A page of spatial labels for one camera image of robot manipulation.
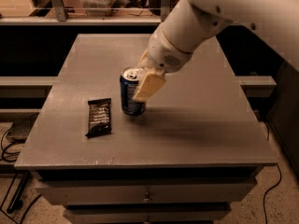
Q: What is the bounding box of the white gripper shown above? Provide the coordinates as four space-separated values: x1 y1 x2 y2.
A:
133 23 194 103

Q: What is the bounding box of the blue pepsi can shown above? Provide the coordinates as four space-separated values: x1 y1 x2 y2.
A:
120 67 146 116

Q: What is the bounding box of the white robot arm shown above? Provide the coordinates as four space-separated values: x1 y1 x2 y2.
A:
133 0 299 102

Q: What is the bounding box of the black rxbar chocolate wrapper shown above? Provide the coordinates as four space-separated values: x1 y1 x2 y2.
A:
85 98 112 138

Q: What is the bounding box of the metal railing shelf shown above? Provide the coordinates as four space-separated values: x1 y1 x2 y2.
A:
0 0 171 26

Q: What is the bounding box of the dark power adapter box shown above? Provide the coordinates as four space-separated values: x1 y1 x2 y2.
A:
6 119 34 143

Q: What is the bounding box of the grey cabinet lower drawer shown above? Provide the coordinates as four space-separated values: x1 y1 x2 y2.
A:
64 209 228 224

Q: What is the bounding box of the grey cabinet drawer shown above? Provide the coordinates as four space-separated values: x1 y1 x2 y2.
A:
64 209 228 224
36 178 257 205

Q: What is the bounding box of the grey cabinet upper drawer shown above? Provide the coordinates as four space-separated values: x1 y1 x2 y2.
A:
36 178 257 205

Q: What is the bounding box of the black cable right floor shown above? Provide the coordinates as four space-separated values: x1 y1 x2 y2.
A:
262 162 282 224

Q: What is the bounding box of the black cables left floor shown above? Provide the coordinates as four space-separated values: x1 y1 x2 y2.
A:
0 114 41 224

